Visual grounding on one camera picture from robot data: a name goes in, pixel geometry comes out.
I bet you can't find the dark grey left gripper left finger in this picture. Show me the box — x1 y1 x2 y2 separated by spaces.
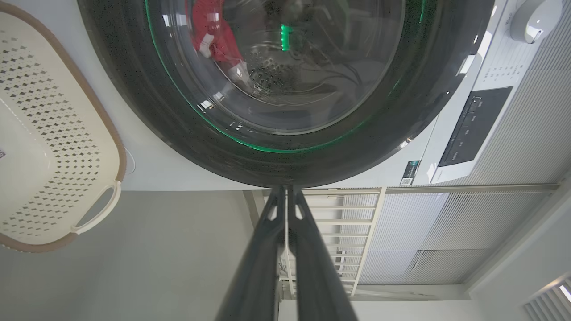
214 185 286 321

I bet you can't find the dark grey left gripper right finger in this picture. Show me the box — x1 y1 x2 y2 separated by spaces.
287 185 358 321

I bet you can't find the black round glass washer door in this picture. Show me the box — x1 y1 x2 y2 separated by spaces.
77 0 496 189

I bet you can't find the red basketball jersey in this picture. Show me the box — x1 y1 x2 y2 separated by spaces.
185 0 250 85

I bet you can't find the white front-load washing machine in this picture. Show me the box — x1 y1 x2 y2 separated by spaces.
9 0 563 192

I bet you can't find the black appliance display panel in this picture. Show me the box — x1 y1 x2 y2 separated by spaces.
439 86 513 168

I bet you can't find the cream perforated laundry basket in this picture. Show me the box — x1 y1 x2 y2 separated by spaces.
0 2 128 254

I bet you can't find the white appliance control dial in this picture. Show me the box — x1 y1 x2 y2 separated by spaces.
509 0 563 44

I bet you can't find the white pleated window blind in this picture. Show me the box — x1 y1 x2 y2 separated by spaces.
359 192 551 286

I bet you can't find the small dark QR code sticker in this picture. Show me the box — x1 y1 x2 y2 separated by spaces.
400 160 421 186

